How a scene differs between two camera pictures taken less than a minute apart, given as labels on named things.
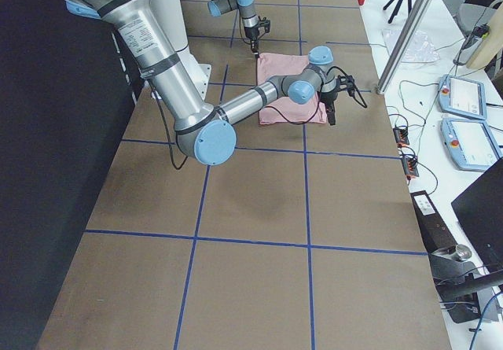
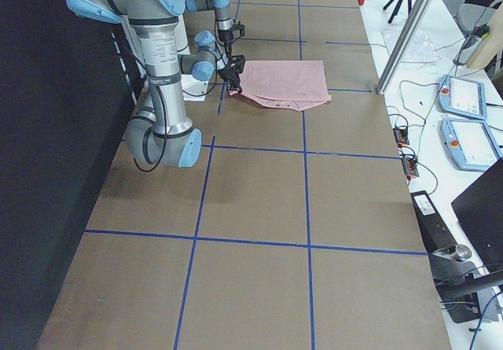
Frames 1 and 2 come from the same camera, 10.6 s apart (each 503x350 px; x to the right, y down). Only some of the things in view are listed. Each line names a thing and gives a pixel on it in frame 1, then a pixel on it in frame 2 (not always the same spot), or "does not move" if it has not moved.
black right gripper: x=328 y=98 -> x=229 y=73
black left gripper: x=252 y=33 -> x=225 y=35
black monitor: x=479 y=209 does not move
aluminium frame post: x=410 y=32 does not move
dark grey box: x=435 y=232 does not move
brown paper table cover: x=306 y=237 does not move
